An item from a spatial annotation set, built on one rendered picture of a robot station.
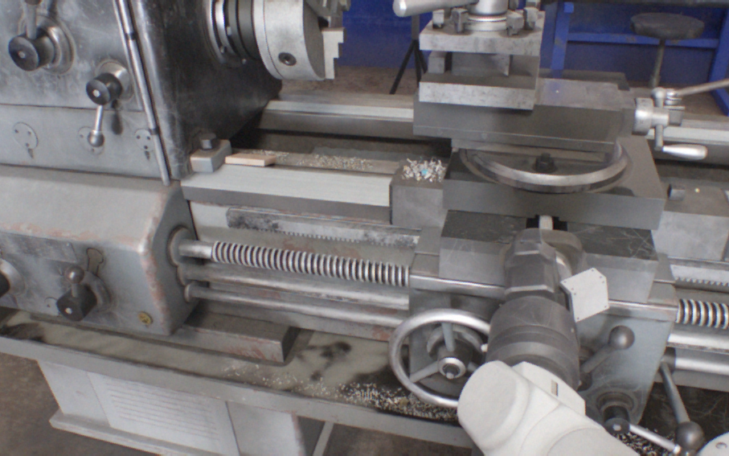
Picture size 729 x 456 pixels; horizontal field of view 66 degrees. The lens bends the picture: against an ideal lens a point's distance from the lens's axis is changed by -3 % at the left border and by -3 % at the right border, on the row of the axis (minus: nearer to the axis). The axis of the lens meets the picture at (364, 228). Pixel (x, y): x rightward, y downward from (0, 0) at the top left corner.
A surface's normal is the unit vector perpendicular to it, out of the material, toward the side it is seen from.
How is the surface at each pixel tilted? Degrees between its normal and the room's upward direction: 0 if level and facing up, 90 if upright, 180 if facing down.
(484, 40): 90
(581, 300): 83
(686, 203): 0
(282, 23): 84
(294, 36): 95
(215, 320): 0
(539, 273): 14
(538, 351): 45
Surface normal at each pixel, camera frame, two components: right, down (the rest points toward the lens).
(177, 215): 0.97, 0.11
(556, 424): -0.26, -0.60
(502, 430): -0.60, -0.24
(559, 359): 0.17, -0.07
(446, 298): -0.25, 0.54
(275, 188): -0.18, -0.36
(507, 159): -0.04, -0.84
